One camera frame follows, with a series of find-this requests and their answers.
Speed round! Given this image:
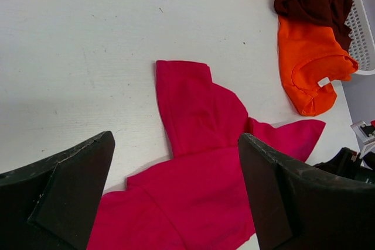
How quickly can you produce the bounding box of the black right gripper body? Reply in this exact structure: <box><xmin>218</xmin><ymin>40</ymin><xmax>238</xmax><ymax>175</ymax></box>
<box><xmin>314</xmin><ymin>148</ymin><xmax>374</xmax><ymax>184</ymax></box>

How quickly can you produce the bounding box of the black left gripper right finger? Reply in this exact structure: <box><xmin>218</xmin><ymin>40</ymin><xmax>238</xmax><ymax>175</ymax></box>
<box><xmin>238</xmin><ymin>133</ymin><xmax>374</xmax><ymax>249</ymax></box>

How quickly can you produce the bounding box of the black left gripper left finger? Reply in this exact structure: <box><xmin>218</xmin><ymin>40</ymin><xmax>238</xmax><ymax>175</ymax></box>
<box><xmin>1</xmin><ymin>131</ymin><xmax>115</xmax><ymax>249</ymax></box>

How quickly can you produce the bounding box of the magenta t shirt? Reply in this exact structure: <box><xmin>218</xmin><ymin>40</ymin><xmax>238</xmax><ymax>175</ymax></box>
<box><xmin>88</xmin><ymin>60</ymin><xmax>325</xmax><ymax>249</ymax></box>

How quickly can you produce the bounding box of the white plastic basket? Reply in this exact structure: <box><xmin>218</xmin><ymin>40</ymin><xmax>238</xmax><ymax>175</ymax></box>
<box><xmin>345</xmin><ymin>0</ymin><xmax>374</xmax><ymax>76</ymax></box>

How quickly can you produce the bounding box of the orange t shirt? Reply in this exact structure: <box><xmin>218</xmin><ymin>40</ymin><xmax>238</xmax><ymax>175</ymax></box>
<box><xmin>274</xmin><ymin>8</ymin><xmax>358</xmax><ymax>117</ymax></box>

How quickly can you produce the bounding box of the dark maroon t shirt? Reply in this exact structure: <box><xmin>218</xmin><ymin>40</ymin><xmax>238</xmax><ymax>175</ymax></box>
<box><xmin>274</xmin><ymin>0</ymin><xmax>353</xmax><ymax>51</ymax></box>

